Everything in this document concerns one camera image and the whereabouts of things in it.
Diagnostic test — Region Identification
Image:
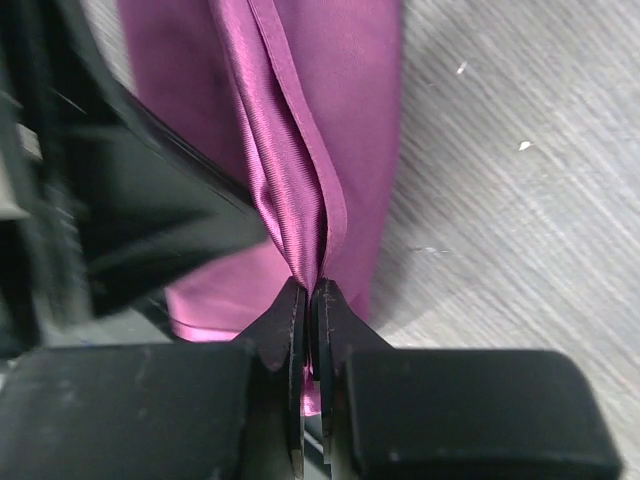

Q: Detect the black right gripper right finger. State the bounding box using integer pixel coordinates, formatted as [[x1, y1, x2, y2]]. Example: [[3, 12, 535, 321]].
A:
[[310, 280, 623, 479]]

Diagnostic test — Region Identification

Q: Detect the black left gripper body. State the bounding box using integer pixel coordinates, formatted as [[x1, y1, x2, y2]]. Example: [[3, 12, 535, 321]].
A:
[[1, 1, 95, 350]]

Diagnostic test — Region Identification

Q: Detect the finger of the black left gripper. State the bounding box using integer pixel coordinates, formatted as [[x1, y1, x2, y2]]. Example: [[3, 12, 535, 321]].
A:
[[74, 31, 266, 315]]

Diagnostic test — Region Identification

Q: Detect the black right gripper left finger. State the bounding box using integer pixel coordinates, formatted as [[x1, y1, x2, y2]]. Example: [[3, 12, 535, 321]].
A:
[[1, 280, 306, 479]]

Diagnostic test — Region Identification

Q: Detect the magenta satin napkin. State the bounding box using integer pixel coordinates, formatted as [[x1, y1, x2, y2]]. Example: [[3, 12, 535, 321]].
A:
[[118, 1, 402, 342]]

